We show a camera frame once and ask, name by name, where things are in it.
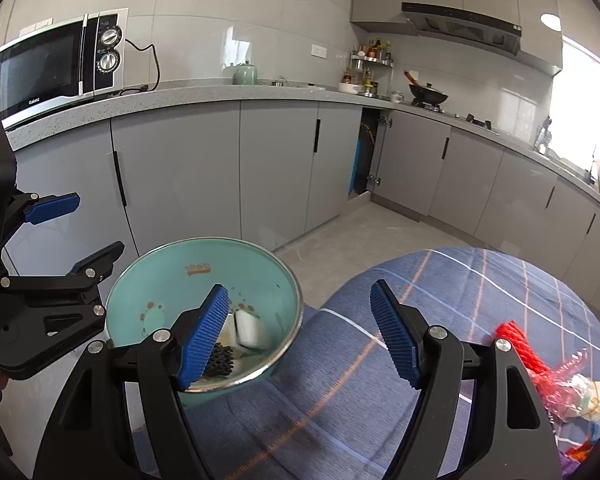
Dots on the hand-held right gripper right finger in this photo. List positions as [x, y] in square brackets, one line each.
[395, 340]

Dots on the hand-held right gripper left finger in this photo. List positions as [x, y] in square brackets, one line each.
[205, 335]

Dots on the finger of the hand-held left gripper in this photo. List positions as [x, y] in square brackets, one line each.
[97, 259]
[55, 207]

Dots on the black foam net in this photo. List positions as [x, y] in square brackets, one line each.
[220, 360]

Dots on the white paper cup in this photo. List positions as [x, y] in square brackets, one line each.
[250, 330]

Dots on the teal metal trash bin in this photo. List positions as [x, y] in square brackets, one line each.
[180, 260]

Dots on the red foam net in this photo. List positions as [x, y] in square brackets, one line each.
[522, 355]

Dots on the purple snack wrapper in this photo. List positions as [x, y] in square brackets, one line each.
[572, 469]

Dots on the blue plaid tablecloth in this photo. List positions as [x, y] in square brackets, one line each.
[330, 410]

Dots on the silver black microwave oven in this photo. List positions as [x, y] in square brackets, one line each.
[40, 75]

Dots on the red clear plastic wrap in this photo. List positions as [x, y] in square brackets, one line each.
[565, 380]

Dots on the green ceramic teapot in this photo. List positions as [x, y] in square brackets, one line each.
[244, 75]

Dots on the gas stove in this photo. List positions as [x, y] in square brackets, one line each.
[455, 116]

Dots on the black wok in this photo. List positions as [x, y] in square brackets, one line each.
[430, 94]

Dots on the metal utensil holder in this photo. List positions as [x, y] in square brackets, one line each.
[544, 137]

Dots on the white bowl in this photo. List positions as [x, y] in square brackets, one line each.
[350, 88]

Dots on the kitchen faucet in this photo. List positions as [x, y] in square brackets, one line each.
[593, 165]

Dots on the metal spice rack with bottles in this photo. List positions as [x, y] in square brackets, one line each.
[372, 67]

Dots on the bright window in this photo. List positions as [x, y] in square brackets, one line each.
[585, 105]

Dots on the black range hood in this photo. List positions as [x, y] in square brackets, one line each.
[460, 22]

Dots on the white wall switch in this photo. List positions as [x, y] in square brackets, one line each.
[319, 50]

